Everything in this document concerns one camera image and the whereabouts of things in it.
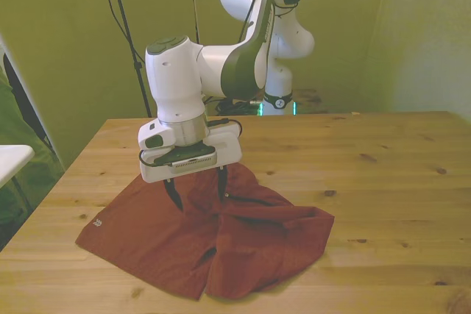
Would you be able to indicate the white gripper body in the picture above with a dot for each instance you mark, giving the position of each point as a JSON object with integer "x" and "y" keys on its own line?
{"x": 230, "y": 148}

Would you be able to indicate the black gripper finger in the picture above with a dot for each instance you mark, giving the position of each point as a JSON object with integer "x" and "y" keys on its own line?
{"x": 222, "y": 183}
{"x": 173, "y": 192}

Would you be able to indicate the dark red shorts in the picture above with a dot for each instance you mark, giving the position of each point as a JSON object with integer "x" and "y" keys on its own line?
{"x": 257, "y": 248}

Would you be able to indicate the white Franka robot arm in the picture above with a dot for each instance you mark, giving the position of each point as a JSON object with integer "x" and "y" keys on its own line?
{"x": 173, "y": 78}

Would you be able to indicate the black tripod stand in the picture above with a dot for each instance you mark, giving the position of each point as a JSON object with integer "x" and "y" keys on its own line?
{"x": 127, "y": 34}

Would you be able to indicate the white side table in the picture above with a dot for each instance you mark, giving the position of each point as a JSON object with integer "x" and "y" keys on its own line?
{"x": 11, "y": 157}

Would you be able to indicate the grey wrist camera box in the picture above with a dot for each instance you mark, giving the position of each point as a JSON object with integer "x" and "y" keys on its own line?
{"x": 191, "y": 161}

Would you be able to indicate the black chair frame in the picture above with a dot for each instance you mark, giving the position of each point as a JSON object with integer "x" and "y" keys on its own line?
{"x": 22, "y": 93}

